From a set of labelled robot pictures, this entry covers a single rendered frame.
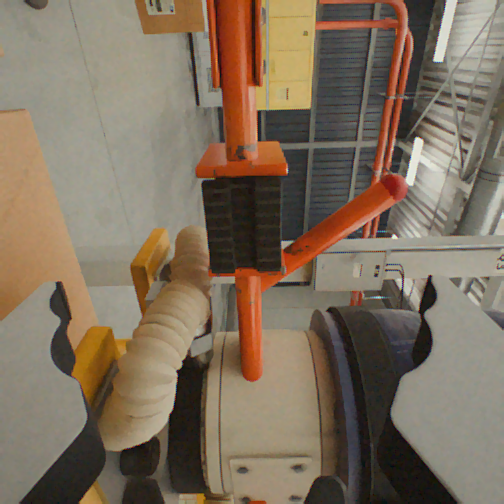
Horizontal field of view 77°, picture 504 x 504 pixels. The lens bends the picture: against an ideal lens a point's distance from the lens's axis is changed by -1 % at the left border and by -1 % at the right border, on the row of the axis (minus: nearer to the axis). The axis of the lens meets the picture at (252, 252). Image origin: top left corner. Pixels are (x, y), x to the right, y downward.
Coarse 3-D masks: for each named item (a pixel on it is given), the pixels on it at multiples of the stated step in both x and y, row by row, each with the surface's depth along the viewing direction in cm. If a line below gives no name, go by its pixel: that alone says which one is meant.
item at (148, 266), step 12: (156, 228) 42; (156, 240) 39; (168, 240) 43; (144, 252) 36; (156, 252) 37; (168, 252) 41; (132, 264) 34; (144, 264) 34; (156, 264) 37; (132, 276) 34; (144, 276) 34; (156, 276) 36; (144, 288) 35; (144, 300) 36; (144, 312) 37
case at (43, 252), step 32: (0, 128) 36; (32, 128) 41; (0, 160) 36; (32, 160) 41; (0, 192) 36; (32, 192) 41; (0, 224) 36; (32, 224) 41; (64, 224) 48; (0, 256) 36; (32, 256) 41; (64, 256) 48; (0, 288) 36; (32, 288) 41; (0, 320) 35; (96, 320) 57
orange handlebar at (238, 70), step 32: (224, 0) 17; (256, 0) 17; (224, 32) 18; (256, 32) 17; (224, 64) 18; (256, 64) 18; (224, 96) 19; (224, 128) 21; (256, 128) 21; (256, 288) 26; (256, 320) 28; (256, 352) 29
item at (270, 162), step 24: (216, 144) 26; (264, 144) 26; (216, 168) 20; (240, 168) 20; (264, 168) 20; (216, 192) 20; (240, 192) 21; (264, 192) 20; (216, 216) 21; (240, 216) 22; (264, 216) 21; (216, 240) 22; (240, 240) 22; (264, 240) 22; (216, 264) 23; (240, 264) 23; (264, 264) 23
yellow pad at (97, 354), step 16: (96, 336) 24; (112, 336) 26; (80, 352) 23; (96, 352) 23; (112, 352) 25; (80, 368) 22; (96, 368) 23; (112, 368) 25; (96, 384) 23; (112, 384) 24; (96, 400) 22; (96, 416) 22; (128, 448) 25; (144, 448) 25; (112, 464) 24; (128, 464) 25; (144, 464) 25; (96, 480) 21; (112, 480) 24; (128, 480) 26; (96, 496) 22; (112, 496) 23
